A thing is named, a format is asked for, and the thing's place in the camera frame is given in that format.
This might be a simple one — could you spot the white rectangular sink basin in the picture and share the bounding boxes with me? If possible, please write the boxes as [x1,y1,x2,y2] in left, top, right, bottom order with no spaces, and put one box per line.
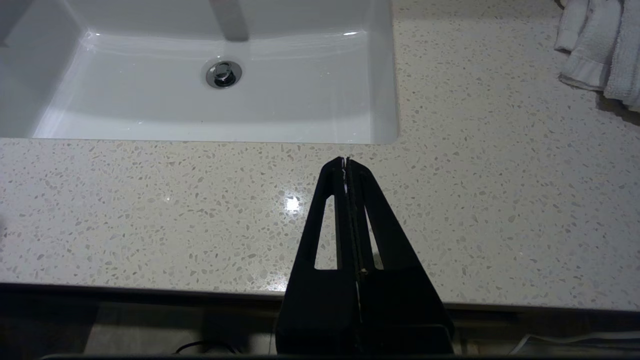
[0,0,400,145]

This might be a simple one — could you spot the chrome sink drain stopper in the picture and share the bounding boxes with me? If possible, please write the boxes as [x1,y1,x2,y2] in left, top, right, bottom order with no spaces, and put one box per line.
[205,60,243,90]

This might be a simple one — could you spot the white cable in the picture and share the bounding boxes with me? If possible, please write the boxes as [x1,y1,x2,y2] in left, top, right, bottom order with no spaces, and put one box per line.
[510,330,640,353]

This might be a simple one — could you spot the white crumpled towel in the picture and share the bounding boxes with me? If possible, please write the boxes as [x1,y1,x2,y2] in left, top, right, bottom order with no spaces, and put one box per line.
[554,0,640,113]

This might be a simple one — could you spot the thin black cable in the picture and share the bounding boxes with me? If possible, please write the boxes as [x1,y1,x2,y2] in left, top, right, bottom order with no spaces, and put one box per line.
[175,340,241,356]

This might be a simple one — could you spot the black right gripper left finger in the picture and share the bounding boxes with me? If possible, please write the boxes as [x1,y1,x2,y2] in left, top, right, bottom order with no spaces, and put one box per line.
[276,157,361,354]

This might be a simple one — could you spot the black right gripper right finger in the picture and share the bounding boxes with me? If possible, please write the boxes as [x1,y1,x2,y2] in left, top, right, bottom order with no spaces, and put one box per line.
[346,158,455,354]

